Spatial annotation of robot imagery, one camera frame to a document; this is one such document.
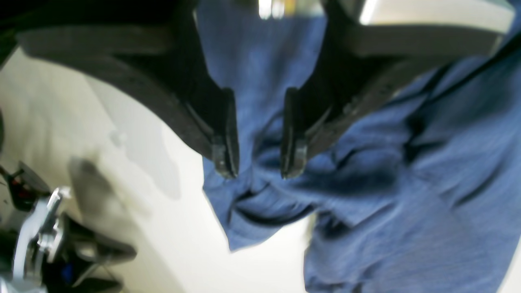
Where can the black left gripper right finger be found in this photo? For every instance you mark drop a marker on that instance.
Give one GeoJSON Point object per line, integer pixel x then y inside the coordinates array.
{"type": "Point", "coordinates": [370, 50]}

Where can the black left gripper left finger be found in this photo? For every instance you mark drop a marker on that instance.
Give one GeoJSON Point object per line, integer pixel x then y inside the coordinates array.
{"type": "Point", "coordinates": [150, 50]}

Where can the blue t-shirt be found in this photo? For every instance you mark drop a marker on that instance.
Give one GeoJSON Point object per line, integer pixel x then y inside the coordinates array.
{"type": "Point", "coordinates": [420, 196]}

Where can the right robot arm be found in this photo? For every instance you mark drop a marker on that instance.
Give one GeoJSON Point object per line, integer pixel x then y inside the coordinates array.
{"type": "Point", "coordinates": [51, 252]}

